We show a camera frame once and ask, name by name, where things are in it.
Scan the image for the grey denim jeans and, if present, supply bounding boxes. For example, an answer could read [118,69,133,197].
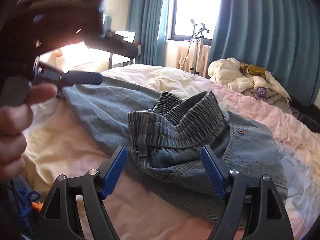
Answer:
[62,77,287,222]

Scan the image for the person left hand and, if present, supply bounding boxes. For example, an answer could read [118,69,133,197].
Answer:
[0,83,57,181]

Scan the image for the white chair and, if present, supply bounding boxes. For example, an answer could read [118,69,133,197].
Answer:
[108,30,138,69]

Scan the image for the white dresser desk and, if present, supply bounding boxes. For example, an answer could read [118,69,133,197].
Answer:
[40,42,110,73]

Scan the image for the left teal curtain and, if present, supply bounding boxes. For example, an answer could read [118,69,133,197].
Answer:
[126,0,170,66]

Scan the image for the teal curtain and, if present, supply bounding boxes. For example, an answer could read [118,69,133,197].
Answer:
[209,0,319,106]
[126,0,170,66]

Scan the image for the pastel tie-dye duvet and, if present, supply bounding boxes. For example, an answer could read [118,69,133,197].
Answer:
[23,64,319,239]

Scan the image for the silver tripod stand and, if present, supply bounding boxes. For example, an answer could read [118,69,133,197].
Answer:
[180,19,210,75]

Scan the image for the black armchair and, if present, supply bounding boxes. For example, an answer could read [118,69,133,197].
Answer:
[290,98,319,133]

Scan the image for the cream puffer jacket pile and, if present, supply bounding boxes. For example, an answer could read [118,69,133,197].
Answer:
[208,57,292,114]

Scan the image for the mustard yellow garment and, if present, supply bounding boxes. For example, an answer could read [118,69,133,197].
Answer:
[240,63,266,79]

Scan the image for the right teal curtain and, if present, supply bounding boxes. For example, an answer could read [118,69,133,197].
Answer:
[209,0,319,106]

